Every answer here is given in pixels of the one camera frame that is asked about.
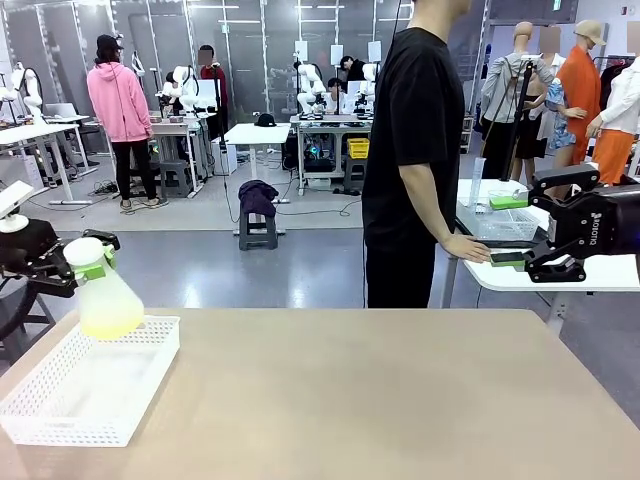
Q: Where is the grey lab desk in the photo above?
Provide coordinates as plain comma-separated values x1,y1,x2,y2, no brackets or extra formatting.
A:
147,117,206,199

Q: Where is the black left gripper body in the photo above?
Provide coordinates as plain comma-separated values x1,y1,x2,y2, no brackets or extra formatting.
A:
0,217,69,296

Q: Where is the grey robot workbench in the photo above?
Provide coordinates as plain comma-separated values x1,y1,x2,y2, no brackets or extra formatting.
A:
289,113,374,196

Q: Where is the white perforated plastic basket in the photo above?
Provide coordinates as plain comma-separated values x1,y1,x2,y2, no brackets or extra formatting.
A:
0,315,181,447
457,197,550,242

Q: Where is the person in black t-shirt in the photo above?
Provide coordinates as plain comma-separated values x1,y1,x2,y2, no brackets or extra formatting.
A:
360,0,474,310

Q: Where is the background person in black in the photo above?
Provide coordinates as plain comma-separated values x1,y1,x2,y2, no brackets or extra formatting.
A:
339,55,366,84

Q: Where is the dark purple cloth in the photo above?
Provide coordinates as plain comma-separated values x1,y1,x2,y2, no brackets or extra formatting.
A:
238,179,280,217

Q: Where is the person's right forearm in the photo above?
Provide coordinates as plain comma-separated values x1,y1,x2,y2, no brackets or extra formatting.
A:
399,167,464,249

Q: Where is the translucent plastic conical flask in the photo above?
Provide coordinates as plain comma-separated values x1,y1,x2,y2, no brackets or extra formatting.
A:
62,237,146,342

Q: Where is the grey plastic stool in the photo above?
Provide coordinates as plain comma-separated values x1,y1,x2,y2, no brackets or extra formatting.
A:
342,154,369,196
0,279,56,366
237,212,280,251
158,159,194,199

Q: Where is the mannequin in orange jacket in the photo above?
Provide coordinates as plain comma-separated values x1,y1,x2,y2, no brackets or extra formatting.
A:
554,19,609,166

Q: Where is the person in pink hoodie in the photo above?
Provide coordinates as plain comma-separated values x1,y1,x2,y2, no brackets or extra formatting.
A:
87,33,171,211

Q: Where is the person's right hand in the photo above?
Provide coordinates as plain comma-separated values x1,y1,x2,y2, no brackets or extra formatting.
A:
442,233,494,265

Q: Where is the seated person in white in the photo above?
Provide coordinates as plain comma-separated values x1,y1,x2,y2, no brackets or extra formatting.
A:
324,77,351,116

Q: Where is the white side table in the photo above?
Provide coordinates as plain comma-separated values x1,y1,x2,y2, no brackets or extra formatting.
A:
439,177,640,321

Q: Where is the black tripod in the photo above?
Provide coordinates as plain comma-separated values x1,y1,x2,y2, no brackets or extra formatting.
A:
499,57,536,181

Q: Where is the mannequin with orange trousers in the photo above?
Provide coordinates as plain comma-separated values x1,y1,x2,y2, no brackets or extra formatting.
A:
584,57,640,186

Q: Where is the mannequin in grey shirt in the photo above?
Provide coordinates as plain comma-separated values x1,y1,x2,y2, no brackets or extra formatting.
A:
480,20,556,171

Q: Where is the person in red shirt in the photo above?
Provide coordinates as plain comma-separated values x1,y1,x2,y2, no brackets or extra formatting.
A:
198,43,230,141

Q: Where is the mannequin in blue dress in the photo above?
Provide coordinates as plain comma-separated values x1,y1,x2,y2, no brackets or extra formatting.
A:
537,24,586,169

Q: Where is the white lab desk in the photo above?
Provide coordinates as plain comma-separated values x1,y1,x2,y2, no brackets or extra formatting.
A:
0,119,99,206

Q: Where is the silver laptop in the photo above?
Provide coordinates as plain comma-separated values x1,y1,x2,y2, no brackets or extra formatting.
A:
43,102,84,120

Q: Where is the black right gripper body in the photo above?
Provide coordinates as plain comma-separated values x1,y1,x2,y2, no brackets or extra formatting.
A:
548,183,640,257

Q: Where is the white standing table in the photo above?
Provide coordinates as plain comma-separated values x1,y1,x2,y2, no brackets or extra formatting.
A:
224,122,292,204

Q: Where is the black pole stand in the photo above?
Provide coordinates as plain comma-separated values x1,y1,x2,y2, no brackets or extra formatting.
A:
212,64,239,236

